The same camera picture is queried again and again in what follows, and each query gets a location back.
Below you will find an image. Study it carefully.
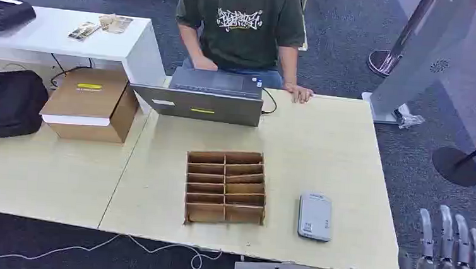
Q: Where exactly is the person's right hand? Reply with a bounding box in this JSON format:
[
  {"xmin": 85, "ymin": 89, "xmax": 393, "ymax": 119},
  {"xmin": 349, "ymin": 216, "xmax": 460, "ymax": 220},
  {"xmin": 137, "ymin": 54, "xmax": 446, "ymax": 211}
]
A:
[{"xmin": 191, "ymin": 55, "xmax": 220, "ymax": 73}]

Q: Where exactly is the person's left hand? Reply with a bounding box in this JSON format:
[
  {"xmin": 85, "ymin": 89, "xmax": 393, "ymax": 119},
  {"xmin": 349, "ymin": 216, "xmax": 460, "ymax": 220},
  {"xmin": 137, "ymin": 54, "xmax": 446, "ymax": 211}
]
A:
[{"xmin": 283, "ymin": 83, "xmax": 316, "ymax": 105}]

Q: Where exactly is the grey laptop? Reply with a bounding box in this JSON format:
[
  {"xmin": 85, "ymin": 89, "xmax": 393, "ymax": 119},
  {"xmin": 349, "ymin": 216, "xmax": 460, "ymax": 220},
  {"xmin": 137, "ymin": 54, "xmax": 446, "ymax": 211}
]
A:
[{"xmin": 128, "ymin": 63, "xmax": 267, "ymax": 129}]

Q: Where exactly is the person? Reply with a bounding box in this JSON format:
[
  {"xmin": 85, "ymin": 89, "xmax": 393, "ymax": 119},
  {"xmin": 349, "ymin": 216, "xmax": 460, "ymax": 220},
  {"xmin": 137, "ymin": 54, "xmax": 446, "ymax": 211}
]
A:
[{"xmin": 171, "ymin": 0, "xmax": 308, "ymax": 91}]

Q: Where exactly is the chrome stanchion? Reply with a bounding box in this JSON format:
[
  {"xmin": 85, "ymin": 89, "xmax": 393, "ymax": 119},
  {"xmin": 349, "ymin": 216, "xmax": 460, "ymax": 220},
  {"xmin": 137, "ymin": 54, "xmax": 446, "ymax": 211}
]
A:
[{"xmin": 366, "ymin": 0, "xmax": 437, "ymax": 81}]

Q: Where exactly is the stack of printed cards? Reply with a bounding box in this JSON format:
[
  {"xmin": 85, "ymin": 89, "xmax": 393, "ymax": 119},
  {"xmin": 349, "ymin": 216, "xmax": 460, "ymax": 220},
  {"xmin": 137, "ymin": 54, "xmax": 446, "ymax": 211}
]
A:
[{"xmin": 98, "ymin": 13, "xmax": 134, "ymax": 35}]

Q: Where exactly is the black stanchion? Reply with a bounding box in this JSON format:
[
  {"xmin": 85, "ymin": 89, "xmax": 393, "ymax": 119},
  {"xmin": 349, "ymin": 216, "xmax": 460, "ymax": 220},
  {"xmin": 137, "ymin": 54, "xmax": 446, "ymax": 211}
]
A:
[{"xmin": 430, "ymin": 124, "xmax": 476, "ymax": 188}]

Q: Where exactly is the crumpled clear plastic wrap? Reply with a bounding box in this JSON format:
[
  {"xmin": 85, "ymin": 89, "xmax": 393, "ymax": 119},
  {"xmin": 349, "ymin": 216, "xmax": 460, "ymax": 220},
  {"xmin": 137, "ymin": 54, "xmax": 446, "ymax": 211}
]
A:
[{"xmin": 392, "ymin": 103, "xmax": 427, "ymax": 131}]

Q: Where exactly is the wooden card box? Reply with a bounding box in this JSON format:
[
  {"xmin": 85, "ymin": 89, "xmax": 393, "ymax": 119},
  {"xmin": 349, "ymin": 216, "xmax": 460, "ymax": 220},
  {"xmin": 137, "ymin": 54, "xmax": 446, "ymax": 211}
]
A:
[{"xmin": 182, "ymin": 147, "xmax": 270, "ymax": 230}]

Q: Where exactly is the brown cardboard box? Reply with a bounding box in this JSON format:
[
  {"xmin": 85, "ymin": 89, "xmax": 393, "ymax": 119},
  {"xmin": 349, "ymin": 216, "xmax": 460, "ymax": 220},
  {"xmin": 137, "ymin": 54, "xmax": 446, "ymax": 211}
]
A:
[{"xmin": 37, "ymin": 65, "xmax": 142, "ymax": 145}]

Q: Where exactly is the grey card reader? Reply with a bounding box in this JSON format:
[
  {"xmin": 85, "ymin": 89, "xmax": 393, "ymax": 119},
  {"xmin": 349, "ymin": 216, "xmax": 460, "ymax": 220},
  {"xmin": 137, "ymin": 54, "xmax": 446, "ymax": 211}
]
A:
[{"xmin": 296, "ymin": 191, "xmax": 335, "ymax": 243}]

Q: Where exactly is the printed card pack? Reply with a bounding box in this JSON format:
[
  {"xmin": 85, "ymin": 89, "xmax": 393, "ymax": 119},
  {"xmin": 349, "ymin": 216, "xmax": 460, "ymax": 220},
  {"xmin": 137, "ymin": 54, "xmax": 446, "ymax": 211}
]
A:
[{"xmin": 68, "ymin": 20, "xmax": 101, "ymax": 43}]

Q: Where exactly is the white side table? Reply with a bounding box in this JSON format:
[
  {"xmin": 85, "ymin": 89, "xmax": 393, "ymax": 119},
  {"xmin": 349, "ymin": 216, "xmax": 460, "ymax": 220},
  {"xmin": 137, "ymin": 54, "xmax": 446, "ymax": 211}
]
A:
[{"xmin": 0, "ymin": 4, "xmax": 171, "ymax": 117}]

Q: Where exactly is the large black bag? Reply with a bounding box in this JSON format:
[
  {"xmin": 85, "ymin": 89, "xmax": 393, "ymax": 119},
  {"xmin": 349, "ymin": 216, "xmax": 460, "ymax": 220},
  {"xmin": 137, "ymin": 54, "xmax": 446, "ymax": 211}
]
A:
[{"xmin": 0, "ymin": 67, "xmax": 51, "ymax": 147}]

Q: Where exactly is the black laptop cable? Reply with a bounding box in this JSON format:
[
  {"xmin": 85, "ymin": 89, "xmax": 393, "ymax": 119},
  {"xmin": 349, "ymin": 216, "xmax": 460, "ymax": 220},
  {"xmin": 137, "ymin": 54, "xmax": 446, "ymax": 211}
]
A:
[{"xmin": 260, "ymin": 88, "xmax": 280, "ymax": 116}]

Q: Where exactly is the black cable under table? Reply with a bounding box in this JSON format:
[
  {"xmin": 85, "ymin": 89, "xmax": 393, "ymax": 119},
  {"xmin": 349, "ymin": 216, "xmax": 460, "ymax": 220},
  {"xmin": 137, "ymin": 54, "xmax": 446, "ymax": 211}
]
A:
[{"xmin": 49, "ymin": 53, "xmax": 94, "ymax": 91}]

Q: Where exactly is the white floor cable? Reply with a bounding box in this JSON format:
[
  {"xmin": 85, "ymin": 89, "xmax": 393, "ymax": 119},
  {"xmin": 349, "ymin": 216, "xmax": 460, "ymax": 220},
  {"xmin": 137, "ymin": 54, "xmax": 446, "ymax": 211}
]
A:
[{"xmin": 0, "ymin": 225, "xmax": 223, "ymax": 269}]

